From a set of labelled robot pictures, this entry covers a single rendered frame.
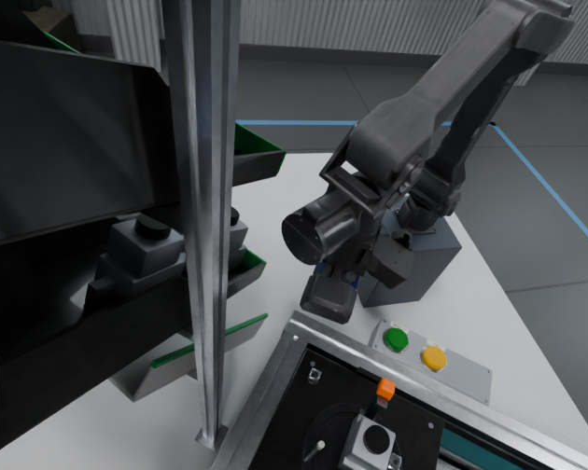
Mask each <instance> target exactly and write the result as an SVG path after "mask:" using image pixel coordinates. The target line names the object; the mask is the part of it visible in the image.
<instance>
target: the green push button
mask: <svg viewBox="0 0 588 470"><path fill-rule="evenodd" d="M385 342H386V344H387V345H388V347H389V348H391V349H392V350H394V351H402V350H404V349H405V348H406V347H407V345H408V342H409V340H408V337H407V335H406V333H405V332H404V331H403V330H401V329H399V328H396V327H393V328H390V329H389V330H388V331H387V332H386V334H385Z"/></svg>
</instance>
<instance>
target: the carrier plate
mask: <svg viewBox="0 0 588 470"><path fill-rule="evenodd" d="M312 368H313V369H315V370H317V371H319V372H321V375H320V377H319V380H318V382H317V383H315V382H313V381H311V380H308V377H309V374H310V372H311V370H312ZM377 387H378V385H377V384H375V383H373V382H371V381H369V380H366V379H364V378H362V377H360V376H359V375H358V374H356V373H354V372H352V371H350V370H348V369H346V368H344V367H342V366H339V365H337V364H335V363H333V362H331V361H330V360H329V359H327V358H325V357H323V356H321V355H319V354H317V353H315V352H312V351H310V350H308V349H306V350H305V352H304V354H303V356H302V358H301V361H300V363H299V365H298V367H297V369H296V371H295V373H294V375H293V378H292V380H291V382H290V384H289V385H288V387H287V390H286V392H285V394H284V397H283V399H282V401H281V403H280V405H279V407H278V409H277V410H276V412H275V414H274V417H273V420H272V422H271V424H270V426H269V428H268V430H267V432H266V435H265V437H264V438H263V440H262V442H261V444H260V446H259V449H258V451H257V454H256V456H255V458H254V460H253V462H252V464H251V465H250V467H249V469H248V470H301V442H302V439H303V437H304V434H305V432H306V430H307V428H308V426H309V425H310V423H311V422H312V421H313V419H314V418H315V417H316V415H317V414H319V413H320V412H321V411H322V410H324V409H325V408H328V407H330V406H332V405H336V404H341V403H352V404H357V405H361V406H362V407H365V408H366V407H367V406H368V404H369V403H370V401H371V400H372V398H373V397H374V395H375V394H376V392H377ZM377 415H378V416H379V417H380V418H381V419H382V420H383V421H384V422H385V423H386V424H387V426H388V427H389V428H390V430H391V431H392V432H393V433H395V434H396V437H395V438H396V440H397V442H398V445H399V451H400V455H401V460H402V470H436V467H437V462H438V457H439V452H440V446H441V437H442V432H443V426H444V419H442V418H440V417H439V416H437V415H435V414H433V413H431V412H429V411H427V410H425V409H423V408H420V407H418V406H417V405H415V404H413V403H412V402H410V401H408V400H406V399H404V398H402V397H400V396H398V395H396V394H393V396H392V397H391V399H390V400H388V401H387V407H386V410H382V409H380V410H379V411H378V413H377Z"/></svg>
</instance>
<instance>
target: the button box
mask: <svg viewBox="0 0 588 470"><path fill-rule="evenodd" d="M393 327H396V328H399V329H401V330H403V331H404V332H405V333H406V335H407V337H408V340H409V342H408V345H407V347H406V348H405V349H404V350H402V351H394V350H392V349H391V348H389V347H388V345H387V344H386V342H385V334H386V332H387V331H388V330H389V329H390V328H393ZM367 346H369V347H371V348H373V349H374V350H376V351H378V352H380V353H383V354H385V355H387V356H389V357H391V358H393V359H395V360H397V361H399V362H401V363H402V364H404V365H405V366H408V367H410V368H412V369H414V370H416V371H418V372H420V373H422V374H424V375H426V376H428V377H430V378H432V379H433V380H436V381H438V382H440V383H442V384H444V385H446V386H448V387H450V388H452V389H454V390H456V391H458V392H460V393H462V394H464V395H466V396H468V397H470V398H472V399H474V400H476V401H478V402H480V403H482V404H484V405H486V406H488V407H489V401H490V393H491V384H492V375H493V371H492V370H491V369H489V368H487V367H485V366H482V365H480V364H478V363H476V362H474V361H471V360H469V359H468V358H466V357H464V356H462V355H460V354H458V353H456V352H453V351H451V350H449V349H447V348H445V347H443V346H441V345H440V344H438V343H436V342H433V341H431V340H429V339H426V338H424V337H422V336H420V335H418V334H416V333H414V332H413V331H411V330H409V329H407V328H405V327H403V326H400V325H397V324H395V323H393V322H391V321H389V320H387V319H386V318H382V319H381V320H380V322H379V323H378V324H377V326H376V327H375V328H374V329H373V330H372V332H371V337H370V340H369V343H368V345H367ZM428 346H436V347H438V348H440V349H441V350H442V351H443V352H444V353H445V355H446V358H447V363H446V365H445V366H444V367H443V368H442V369H440V370H434V369H431V368H430V367H428V366H427V365H426V364H425V362H424V360H423V351H424V350H425V349H426V348H427V347H428Z"/></svg>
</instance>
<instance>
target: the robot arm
mask: <svg viewBox="0 0 588 470"><path fill-rule="evenodd" d="M571 11H572V6H571V5H568V4H566V3H564V2H561V1H559V0H486V1H485V2H484V3H483V6H482V7H481V9H480V11H479V13H478V15H477V17H476V20H475V21H474V22H473V23H472V24H471V25H470V26H469V27H468V28H467V29H466V30H465V32H464V33H463V34H462V35H461V36H459V37H458V38H457V39H456V41H455V42H454V43H453V45H452V46H451V47H449V48H448V49H447V50H446V51H445V52H444V53H443V54H442V56H441V57H440V58H439V59H438V60H437V61H436V62H435V63H434V64H433V65H432V67H431V68H430V69H429V70H428V71H427V72H426V73H425V74H424V75H423V76H422V77H421V79H420V80H419V81H418V82H417V83H416V84H415V85H414V86H413V87H412V88H411V89H410V90H409V91H408V92H407V93H406V94H405V95H404V96H401V97H398V98H395V99H392V100H389V101H386V102H382V103H380V104H379V105H378V106H377V107H375V108H374V109H373V110H372V111H371V112H370V113H369V114H368V115H367V116H366V117H364V118H363V119H361V120H360V121H358V122H357V123H356V124H355V125H354V126H353V127H352V129H351V130H350V131H349V132H348V133H347V134H346V136H345V137H344V139H343V140H342V142H341V143H340V145H339V146H338V147H337V149H336V150H335V152H334V153H333V154H332V156H331V157H330V159H329V160H328V162H327V163H326V165H325V166H324V167H323V169H322V170H321V172H320V173H319V176H320V177H321V178H322V179H324V180H325V181H326V182H327V183H329V185H328V188H327V191H326V193H325V194H324V195H323V196H321V197H319V198H317V199H316V200H313V201H311V202H310V203H308V204H306V205H304V206H303V207H301V208H300V209H299V210H297V211H295V212H293V213H292V214H289V215H287V217H286V218H285V219H284V220H283V221H282V227H281V230H282V235H283V239H284V241H285V243H286V246H287V248H288V250H289V251H290V252H291V254H292V255H294V256H295V257H296V258H297V259H298V260H299V261H300V262H301V263H303V264H306V265H309V266H313V265H315V269H314V272H313V275H310V277H309V279H308V282H307V285H306V286H305V289H304V291H303V294H302V296H301V302H300V306H301V309H302V310H303V311H308V312H310V313H312V314H315V315H317V316H320V317H323V318H326V319H328V320H331V321H333V322H335V323H338V324H341V325H344V324H347V323H348V322H349V320H350V317H351V315H352V312H353V309H354V306H355V302H356V299H357V291H356V289H357V283H358V280H359V276H361V277H363V276H364V273H365V271H367V272H368V273H369V275H371V276H372V277H374V278H375V279H377V280H378V281H380V282H381V283H383V284H384V285H385V286H386V287H387V288H389V289H395V288H396V287H398V286H399V285H400V284H402V283H404V282H405V281H407V280H408V279H410V278H411V275H412V271H413V263H414V255H413V251H414V249H413V248H412V249H410V248H409V247H410V243H411V240H412V236H413V235H421V234H433V233H436V232H437V229H436V228H435V226H434V224H435V222H436V221H437V219H438V218H443V217H444V216H451V215H452V214H453V212H454V211H455V209H456V207H457V204H458V202H459V201H460V200H461V192H460V191H458V190H459V189H460V188H461V186H462V185H463V183H464V181H465V180H466V171H465V161H466V159H467V157H468V155H469V153H470V152H471V150H472V149H473V147H474V146H475V145H476V143H477V142H478V140H479V139H480V137H481V135H482V134H483V132H484V130H485V128H486V127H487V125H489V124H490V123H489V122H490V121H491V119H492V117H493V116H494V114H495V113H496V111H497V110H498V108H499V107H500V105H501V104H502V102H503V100H504V99H505V97H506V96H507V94H508V93H509V91H510V89H511V87H512V86H513V84H514V82H515V81H516V80H517V79H518V76H519V75H520V74H522V73H523V72H525V71H527V70H528V69H530V68H532V67H533V66H535V65H537V64H538V63H540V62H542V61H544V60H545V59H546V58H547V56H548V55H549V54H552V53H554V52H555V51H556V50H557V49H558V48H559V47H560V46H561V44H562V43H563V42H564V41H565V39H566V38H567V36H568V35H569V33H570V32H571V30H572V28H573V26H574V24H575V21H573V20H572V16H570V13H571ZM463 101H464V102H463ZM462 102H463V103H462ZM461 103H462V104H461ZM460 104H461V106H460V108H459V110H458V112H457V113H456V114H455V118H454V120H453V122H452V123H451V125H450V127H449V129H448V131H447V132H446V134H445V135H444V137H443V139H442V141H441V144H440V145H439V147H438V149H437V151H436V152H435V154H433V155H431V156H430V157H428V156H429V152H430V148H431V143H432V138H433V134H434V132H435V131H436V130H437V129H438V128H439V126H440V125H441V124H442V123H443V122H444V121H445V120H446V119H447V118H448V117H449V116H450V115H451V114H452V113H453V112H454V111H455V110H456V109H457V107H458V106H459V105H460ZM346 161H347V162H348V163H349V164H350V165H352V166H353V167H354V168H356V169H357V172H355V173H352V174H351V173H349V172H348V171H346V170H345V169H344V168H343V167H341V166H342V165H343V164H344V163H345V162H346ZM407 193H408V194H409V197H408V199H407V200H406V201H405V202H403V204H402V206H401V208H397V209H395V213H396V215H397V218H398V220H399V222H400V224H401V225H402V227H403V229H400V230H396V231H393V232H391V233H388V234H384V235H383V234H381V233H380V230H381V227H382V225H380V224H381V222H382V220H383V218H384V215H385V212H386V210H387V208H388V209H389V210H390V211H392V210H393V209H394V208H395V206H396V205H397V204H398V203H399V202H400V201H401V199H402V198H403V197H404V196H405V195H406V194H407ZM321 261H322V262H321Z"/></svg>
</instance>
